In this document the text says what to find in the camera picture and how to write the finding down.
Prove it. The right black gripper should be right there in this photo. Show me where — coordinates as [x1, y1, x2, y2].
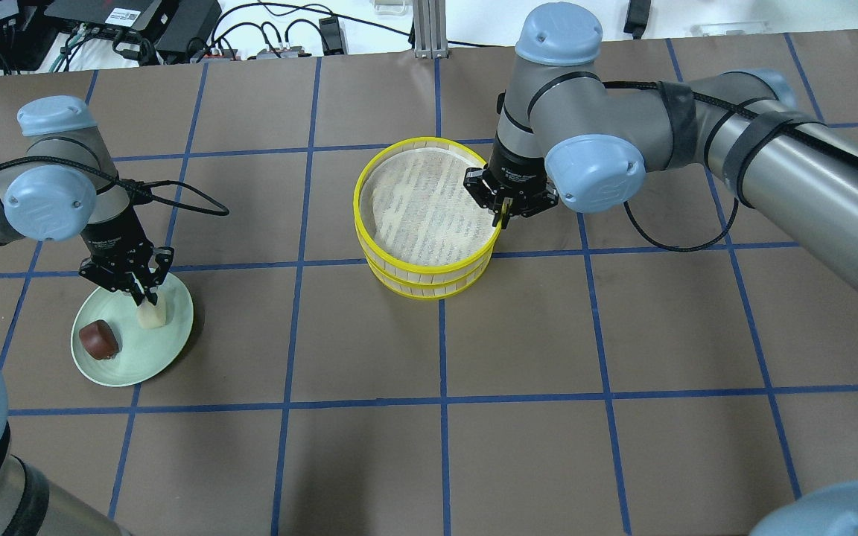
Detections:
[463, 166, 559, 229]

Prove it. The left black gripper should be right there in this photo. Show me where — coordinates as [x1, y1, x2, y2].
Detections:
[78, 246, 174, 307]

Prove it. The white steamed bun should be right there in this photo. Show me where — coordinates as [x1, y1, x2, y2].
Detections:
[136, 293, 168, 330]

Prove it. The yellow steamer layer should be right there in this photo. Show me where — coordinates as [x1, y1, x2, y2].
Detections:
[365, 249, 492, 301]
[352, 137, 501, 275]

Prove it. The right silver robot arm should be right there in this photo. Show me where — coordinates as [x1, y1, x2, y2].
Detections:
[438, 42, 858, 535]

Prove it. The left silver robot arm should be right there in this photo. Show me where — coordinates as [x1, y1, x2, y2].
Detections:
[0, 95, 174, 535]

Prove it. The light green plate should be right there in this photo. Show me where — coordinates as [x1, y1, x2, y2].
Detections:
[69, 275, 194, 387]

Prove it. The brown steamed bun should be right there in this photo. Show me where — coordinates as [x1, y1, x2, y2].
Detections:
[77, 319, 121, 360]

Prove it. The white power strip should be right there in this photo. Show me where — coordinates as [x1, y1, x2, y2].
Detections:
[188, 41, 313, 63]

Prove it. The aluminium frame post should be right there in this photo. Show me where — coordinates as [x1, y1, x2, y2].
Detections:
[410, 0, 450, 59]

